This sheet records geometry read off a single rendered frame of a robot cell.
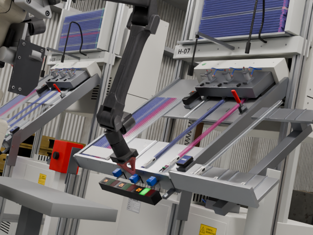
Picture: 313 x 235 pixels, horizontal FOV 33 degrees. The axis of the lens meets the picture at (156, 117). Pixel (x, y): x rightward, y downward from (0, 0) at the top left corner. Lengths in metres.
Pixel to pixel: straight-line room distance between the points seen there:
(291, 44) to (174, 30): 5.67
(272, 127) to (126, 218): 0.80
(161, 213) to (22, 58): 1.03
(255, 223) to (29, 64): 0.85
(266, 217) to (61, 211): 0.64
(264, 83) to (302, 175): 8.59
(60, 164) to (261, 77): 1.14
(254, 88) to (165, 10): 5.66
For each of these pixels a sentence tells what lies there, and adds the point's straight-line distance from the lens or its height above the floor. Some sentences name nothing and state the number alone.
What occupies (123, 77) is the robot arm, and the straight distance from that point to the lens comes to 1.85.
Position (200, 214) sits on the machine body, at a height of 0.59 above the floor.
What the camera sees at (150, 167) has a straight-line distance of 1.99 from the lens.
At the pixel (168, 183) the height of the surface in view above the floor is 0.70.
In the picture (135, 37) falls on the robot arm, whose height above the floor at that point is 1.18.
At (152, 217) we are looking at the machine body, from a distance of 2.38.
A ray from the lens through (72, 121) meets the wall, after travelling 6.74.
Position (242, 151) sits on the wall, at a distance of 9.13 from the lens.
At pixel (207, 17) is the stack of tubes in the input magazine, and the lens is 2.60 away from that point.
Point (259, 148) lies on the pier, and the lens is 9.26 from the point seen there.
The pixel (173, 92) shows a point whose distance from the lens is 2.58.
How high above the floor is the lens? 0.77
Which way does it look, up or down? 5 degrees up
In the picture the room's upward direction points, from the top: 11 degrees clockwise
